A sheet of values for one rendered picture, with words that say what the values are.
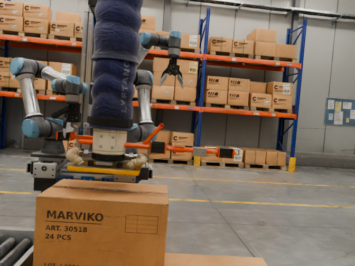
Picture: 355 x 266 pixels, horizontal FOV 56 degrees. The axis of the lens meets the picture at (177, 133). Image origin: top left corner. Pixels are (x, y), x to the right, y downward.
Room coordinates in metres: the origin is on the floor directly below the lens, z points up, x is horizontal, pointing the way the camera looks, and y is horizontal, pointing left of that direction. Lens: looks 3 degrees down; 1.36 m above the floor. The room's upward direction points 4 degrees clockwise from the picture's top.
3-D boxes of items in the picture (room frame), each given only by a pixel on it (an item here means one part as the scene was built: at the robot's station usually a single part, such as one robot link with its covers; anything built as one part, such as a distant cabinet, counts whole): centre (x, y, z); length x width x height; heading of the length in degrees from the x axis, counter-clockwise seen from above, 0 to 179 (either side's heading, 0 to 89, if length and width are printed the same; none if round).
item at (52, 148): (2.23, 0.83, 1.09); 0.15 x 0.15 x 0.10
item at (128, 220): (1.69, 0.32, 0.74); 0.60 x 0.40 x 0.40; 93
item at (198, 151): (1.73, -0.12, 1.17); 0.07 x 0.07 x 0.04; 2
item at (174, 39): (2.11, 0.06, 1.82); 0.09 x 0.08 x 0.11; 33
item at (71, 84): (1.96, 0.64, 1.48); 0.09 x 0.08 x 0.11; 59
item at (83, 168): (1.61, 0.34, 1.08); 0.34 x 0.10 x 0.05; 92
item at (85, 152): (1.71, 0.35, 1.12); 0.34 x 0.25 x 0.06; 92
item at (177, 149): (1.84, 0.15, 1.18); 0.93 x 0.30 x 0.04; 92
